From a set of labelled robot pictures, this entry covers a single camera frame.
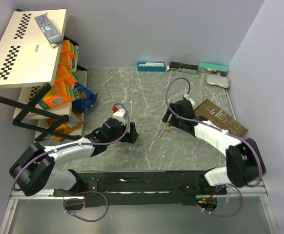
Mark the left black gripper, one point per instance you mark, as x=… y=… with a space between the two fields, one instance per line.
x=131 y=136

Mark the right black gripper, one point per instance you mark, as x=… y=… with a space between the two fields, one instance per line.
x=172 y=121

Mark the long shackle brass padlock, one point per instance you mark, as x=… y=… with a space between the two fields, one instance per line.
x=167 y=129

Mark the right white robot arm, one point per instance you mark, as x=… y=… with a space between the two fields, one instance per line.
x=244 y=163

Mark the brown foil package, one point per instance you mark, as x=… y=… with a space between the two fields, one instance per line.
x=220 y=118

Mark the black flat box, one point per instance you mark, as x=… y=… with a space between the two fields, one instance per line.
x=185 y=68

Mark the grey white pouch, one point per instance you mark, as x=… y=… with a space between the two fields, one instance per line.
x=216 y=80

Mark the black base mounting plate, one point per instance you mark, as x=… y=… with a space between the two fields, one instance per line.
x=142 y=188

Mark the blue flat box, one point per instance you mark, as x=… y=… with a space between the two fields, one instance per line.
x=146 y=66

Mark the teal flat box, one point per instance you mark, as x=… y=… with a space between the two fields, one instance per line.
x=213 y=68

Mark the blue doritos chip bag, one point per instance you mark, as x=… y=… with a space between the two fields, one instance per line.
x=86 y=98

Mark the orange snack bag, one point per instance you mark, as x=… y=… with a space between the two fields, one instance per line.
x=75 y=121

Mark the orange green snack box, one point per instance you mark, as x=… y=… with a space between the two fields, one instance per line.
x=59 y=94

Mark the stacked orange snack boxes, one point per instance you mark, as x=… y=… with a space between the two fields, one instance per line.
x=67 y=66

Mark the checkerboard calibration board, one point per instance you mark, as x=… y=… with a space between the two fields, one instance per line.
x=26 y=56

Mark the silver blue carton box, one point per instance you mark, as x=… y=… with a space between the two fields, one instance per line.
x=49 y=30

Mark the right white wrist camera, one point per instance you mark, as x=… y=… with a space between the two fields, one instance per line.
x=187 y=97

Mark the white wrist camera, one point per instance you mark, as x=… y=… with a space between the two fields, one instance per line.
x=119 y=114
x=187 y=97

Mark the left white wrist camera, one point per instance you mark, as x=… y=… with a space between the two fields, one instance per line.
x=119 y=114

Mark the black frame white shelf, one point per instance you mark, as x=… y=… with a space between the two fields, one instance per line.
x=30 y=115

